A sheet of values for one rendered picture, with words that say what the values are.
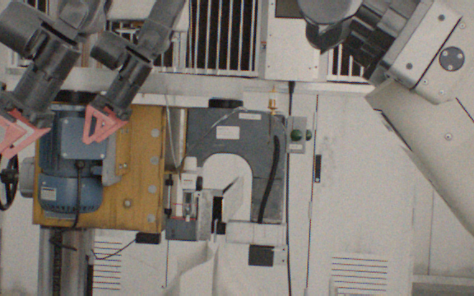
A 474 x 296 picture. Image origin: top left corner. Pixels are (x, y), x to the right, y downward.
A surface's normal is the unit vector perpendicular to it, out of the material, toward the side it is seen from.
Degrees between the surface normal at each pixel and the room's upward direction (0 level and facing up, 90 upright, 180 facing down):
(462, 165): 115
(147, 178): 90
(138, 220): 90
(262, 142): 90
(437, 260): 90
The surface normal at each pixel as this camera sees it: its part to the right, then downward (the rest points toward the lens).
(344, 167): -0.09, 0.04
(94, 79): 0.55, 0.07
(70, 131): 0.34, 0.07
